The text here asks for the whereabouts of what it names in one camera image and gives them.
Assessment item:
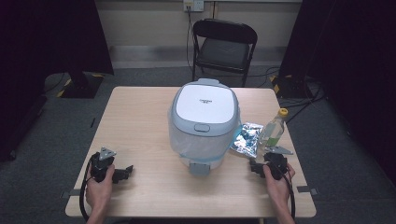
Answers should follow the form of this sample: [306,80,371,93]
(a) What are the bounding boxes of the grey table bracket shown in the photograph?
[295,185,319,197]
[60,188,82,200]

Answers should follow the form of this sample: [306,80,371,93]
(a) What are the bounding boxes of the silver foil packet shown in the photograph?
[229,121,265,160]

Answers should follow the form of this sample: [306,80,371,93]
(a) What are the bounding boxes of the grey-blue lidded trash can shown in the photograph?
[167,77,243,178]

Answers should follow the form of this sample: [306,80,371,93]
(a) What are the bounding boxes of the white wall socket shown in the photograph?
[182,0,205,13]

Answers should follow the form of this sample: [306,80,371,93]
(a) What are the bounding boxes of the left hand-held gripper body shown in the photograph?
[89,147,118,184]

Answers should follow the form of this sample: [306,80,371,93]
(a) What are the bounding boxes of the person's left hand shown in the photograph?
[85,163,116,217]

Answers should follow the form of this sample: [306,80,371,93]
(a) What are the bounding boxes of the black folding chair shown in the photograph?
[191,18,259,89]

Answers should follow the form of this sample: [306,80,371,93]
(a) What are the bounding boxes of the person's right hand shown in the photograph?
[262,162,297,209]

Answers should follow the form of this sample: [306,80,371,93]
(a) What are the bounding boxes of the clear bottle with yellow cap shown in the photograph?
[257,107,290,154]

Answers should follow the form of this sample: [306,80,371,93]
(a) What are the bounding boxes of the black stand base, striped tape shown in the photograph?
[269,74,316,101]
[55,71,106,100]

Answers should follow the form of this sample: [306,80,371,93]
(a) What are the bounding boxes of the black floor cables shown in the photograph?
[277,78,327,124]

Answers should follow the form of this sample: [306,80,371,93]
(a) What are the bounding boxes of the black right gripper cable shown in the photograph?
[274,161,297,220]

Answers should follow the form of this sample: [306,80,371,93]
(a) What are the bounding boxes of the dark curtain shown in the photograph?
[277,0,396,188]
[0,0,115,163]

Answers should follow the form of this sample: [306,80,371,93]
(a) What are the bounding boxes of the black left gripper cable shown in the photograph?
[78,153,101,222]

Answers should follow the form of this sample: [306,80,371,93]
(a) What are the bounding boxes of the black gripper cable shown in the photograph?
[78,153,101,222]
[274,161,297,220]

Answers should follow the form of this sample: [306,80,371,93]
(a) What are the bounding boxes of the black cable from socket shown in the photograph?
[185,5,196,75]

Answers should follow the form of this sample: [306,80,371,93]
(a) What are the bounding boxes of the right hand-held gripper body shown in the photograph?
[262,145,294,182]

